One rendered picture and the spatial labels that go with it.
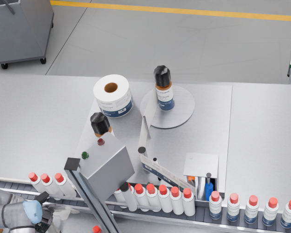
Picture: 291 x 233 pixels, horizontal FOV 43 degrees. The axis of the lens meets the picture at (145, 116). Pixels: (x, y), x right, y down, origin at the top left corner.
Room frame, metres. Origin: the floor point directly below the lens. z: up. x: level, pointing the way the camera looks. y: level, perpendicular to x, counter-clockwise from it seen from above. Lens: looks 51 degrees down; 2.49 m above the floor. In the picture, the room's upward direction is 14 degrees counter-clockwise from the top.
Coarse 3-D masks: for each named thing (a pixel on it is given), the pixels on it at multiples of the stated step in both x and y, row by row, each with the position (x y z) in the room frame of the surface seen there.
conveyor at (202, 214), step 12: (72, 204) 0.86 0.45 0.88; (84, 204) 0.84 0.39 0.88; (168, 216) 0.68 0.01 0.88; (180, 216) 0.67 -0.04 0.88; (192, 216) 0.65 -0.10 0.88; (204, 216) 0.64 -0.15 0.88; (240, 216) 0.60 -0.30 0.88; (276, 216) 0.56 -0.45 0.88; (264, 228) 0.52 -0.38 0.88; (276, 228) 0.51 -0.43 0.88
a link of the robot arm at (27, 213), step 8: (8, 208) 0.59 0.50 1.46; (16, 208) 0.58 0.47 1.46; (24, 208) 0.58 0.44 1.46; (32, 208) 0.57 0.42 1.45; (40, 208) 0.59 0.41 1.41; (8, 216) 0.57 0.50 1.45; (16, 216) 0.56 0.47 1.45; (24, 216) 0.56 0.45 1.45; (32, 216) 0.55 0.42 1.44; (40, 216) 0.56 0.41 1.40; (8, 224) 0.55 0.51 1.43; (16, 224) 0.54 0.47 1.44; (24, 224) 0.53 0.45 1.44; (32, 224) 0.54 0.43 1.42; (16, 232) 0.51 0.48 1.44; (24, 232) 0.51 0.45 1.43; (32, 232) 0.51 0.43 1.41
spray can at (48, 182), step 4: (44, 176) 0.92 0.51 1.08; (48, 176) 0.94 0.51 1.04; (44, 180) 0.91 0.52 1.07; (48, 180) 0.91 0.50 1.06; (52, 180) 0.92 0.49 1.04; (44, 184) 0.91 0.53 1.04; (48, 184) 0.90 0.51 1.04; (52, 184) 0.91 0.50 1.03; (56, 184) 0.92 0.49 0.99; (48, 188) 0.90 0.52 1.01; (52, 188) 0.90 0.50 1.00; (56, 188) 0.91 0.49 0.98; (52, 192) 0.90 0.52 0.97; (56, 192) 0.90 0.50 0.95; (60, 192) 0.91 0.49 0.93; (56, 200) 0.90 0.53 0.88
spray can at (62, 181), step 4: (56, 176) 0.91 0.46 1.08; (60, 176) 0.90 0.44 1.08; (64, 176) 0.92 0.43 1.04; (56, 180) 0.91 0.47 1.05; (60, 180) 0.89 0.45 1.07; (64, 180) 0.90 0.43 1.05; (60, 184) 0.89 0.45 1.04; (64, 184) 0.89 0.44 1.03; (68, 184) 0.90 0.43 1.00; (60, 188) 0.89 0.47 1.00; (64, 188) 0.88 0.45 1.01; (68, 188) 0.89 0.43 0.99; (72, 188) 0.90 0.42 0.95; (64, 192) 0.88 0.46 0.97; (68, 192) 0.88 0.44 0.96; (72, 192) 0.89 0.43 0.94; (72, 196) 0.88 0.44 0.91
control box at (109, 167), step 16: (96, 144) 0.74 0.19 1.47; (112, 144) 0.72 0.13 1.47; (96, 160) 0.68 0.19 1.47; (112, 160) 0.67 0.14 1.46; (128, 160) 0.70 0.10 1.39; (96, 176) 0.63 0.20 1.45; (112, 176) 0.66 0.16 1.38; (128, 176) 0.69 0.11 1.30; (96, 192) 0.62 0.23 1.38; (112, 192) 0.64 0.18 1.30
